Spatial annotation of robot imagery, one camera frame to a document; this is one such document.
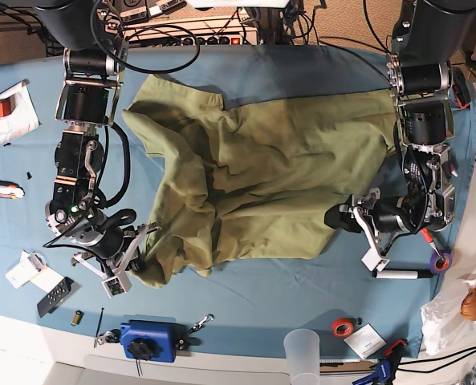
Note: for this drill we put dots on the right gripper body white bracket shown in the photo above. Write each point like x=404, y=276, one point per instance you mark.
x=107, y=254

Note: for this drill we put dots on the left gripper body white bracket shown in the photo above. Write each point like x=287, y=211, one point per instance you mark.
x=379, y=220

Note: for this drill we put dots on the olive green t-shirt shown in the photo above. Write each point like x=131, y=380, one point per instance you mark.
x=253, y=181

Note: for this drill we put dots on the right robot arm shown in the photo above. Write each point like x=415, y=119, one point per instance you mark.
x=92, y=58

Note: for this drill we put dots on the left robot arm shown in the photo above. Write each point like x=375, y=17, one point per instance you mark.
x=421, y=76

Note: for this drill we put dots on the black white marker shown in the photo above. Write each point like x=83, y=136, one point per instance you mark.
x=404, y=274

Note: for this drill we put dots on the black zip tie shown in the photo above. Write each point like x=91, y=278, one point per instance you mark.
x=99, y=322

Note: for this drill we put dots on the small green battery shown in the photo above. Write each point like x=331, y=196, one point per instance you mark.
x=77, y=318

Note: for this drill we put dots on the purple tape roll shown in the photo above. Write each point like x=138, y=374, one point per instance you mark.
x=440, y=262

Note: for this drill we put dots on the red tape roll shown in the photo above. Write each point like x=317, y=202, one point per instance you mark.
x=343, y=327

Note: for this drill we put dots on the black remote control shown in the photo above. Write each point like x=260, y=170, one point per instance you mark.
x=54, y=297

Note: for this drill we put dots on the white paper note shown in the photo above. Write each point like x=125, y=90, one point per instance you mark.
x=365, y=342

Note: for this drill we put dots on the white card packet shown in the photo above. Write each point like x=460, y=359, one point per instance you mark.
x=32, y=267

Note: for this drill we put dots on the silver carabiner clip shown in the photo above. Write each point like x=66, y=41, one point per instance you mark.
x=201, y=323

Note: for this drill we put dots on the white plastic bag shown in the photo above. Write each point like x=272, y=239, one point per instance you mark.
x=442, y=322

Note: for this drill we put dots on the blue orange bar clamp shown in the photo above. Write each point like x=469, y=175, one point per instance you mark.
x=385, y=370

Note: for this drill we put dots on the translucent plastic cup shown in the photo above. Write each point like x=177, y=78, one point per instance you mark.
x=302, y=353

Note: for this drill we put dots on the blue table cloth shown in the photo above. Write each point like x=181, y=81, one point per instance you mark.
x=256, y=302

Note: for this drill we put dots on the purple glue tube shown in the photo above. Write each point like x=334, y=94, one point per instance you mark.
x=453, y=170

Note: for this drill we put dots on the orange white utility knife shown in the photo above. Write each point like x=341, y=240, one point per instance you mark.
x=10, y=190

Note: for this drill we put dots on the black red corner clamp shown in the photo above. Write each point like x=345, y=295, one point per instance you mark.
x=460, y=88

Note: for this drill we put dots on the small red box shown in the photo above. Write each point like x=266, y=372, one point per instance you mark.
x=5, y=108

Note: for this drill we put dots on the white power strip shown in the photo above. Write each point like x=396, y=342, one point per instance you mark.
x=225, y=30

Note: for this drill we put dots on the red handled screwdriver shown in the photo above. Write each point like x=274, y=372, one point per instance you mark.
x=430, y=240

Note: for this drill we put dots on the blue clamp mount block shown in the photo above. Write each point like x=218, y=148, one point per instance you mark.
x=148, y=340

